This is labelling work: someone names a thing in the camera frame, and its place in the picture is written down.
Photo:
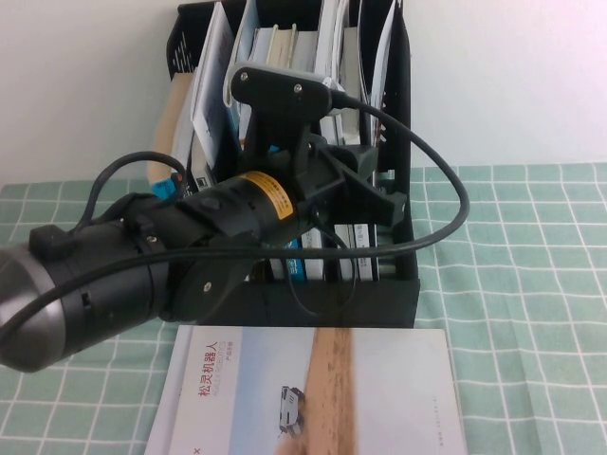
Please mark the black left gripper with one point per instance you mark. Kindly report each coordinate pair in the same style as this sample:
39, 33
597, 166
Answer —
265, 204

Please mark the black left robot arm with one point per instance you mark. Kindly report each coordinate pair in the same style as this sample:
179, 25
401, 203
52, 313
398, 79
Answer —
95, 294

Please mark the black plastic book holder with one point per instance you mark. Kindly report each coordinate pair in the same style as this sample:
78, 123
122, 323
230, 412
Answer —
379, 303

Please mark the thin plain white book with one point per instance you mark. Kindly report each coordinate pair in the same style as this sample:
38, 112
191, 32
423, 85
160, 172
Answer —
341, 47

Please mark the thick white spine orange-top book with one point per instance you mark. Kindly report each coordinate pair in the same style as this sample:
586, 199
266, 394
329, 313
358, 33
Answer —
306, 52

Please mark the blue spine book white characters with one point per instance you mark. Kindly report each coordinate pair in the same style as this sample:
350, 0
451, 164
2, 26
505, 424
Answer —
284, 47

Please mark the light blue cover book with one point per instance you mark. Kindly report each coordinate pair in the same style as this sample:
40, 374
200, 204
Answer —
244, 38

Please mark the blue spine book tan pages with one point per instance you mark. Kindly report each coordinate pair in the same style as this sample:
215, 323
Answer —
166, 118

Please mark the white book with sandy road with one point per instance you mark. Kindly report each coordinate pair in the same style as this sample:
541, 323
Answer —
265, 379

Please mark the green white checked tablecloth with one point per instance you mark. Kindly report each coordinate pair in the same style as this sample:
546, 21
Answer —
521, 284

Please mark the thin white printed booklet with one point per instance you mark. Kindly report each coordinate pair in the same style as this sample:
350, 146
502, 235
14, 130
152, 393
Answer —
211, 95

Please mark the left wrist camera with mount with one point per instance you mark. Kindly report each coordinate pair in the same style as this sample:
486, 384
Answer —
280, 90

